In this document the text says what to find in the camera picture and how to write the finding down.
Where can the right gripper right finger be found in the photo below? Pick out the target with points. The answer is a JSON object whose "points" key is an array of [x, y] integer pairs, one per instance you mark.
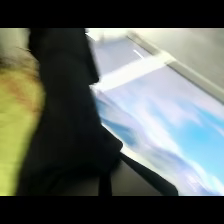
{"points": [[133, 181]]}

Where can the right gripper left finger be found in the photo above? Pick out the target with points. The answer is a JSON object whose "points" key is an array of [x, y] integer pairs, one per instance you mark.
{"points": [[81, 189]]}

